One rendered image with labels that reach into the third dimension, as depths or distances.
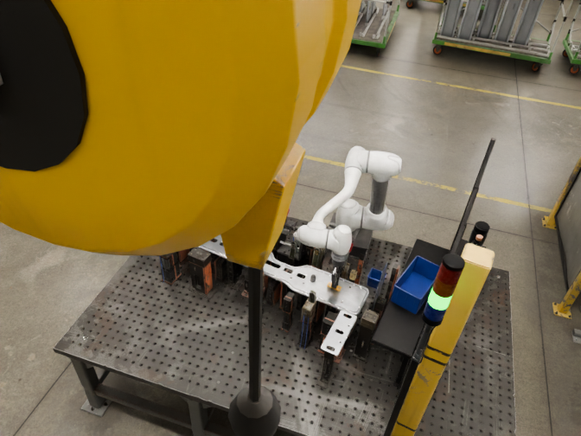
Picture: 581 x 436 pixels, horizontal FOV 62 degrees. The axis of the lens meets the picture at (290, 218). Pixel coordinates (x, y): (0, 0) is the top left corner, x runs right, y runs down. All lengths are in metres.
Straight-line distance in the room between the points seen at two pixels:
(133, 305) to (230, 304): 0.60
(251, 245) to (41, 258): 4.63
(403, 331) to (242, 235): 2.55
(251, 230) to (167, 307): 3.01
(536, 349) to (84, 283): 3.71
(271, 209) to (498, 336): 3.19
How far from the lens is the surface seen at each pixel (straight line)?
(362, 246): 3.40
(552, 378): 4.24
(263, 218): 0.16
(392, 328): 2.70
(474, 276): 1.76
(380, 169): 2.83
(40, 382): 3.93
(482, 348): 3.23
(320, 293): 2.81
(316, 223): 2.57
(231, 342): 2.96
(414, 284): 2.94
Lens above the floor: 3.12
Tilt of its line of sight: 40 degrees down
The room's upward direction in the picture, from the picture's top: 4 degrees clockwise
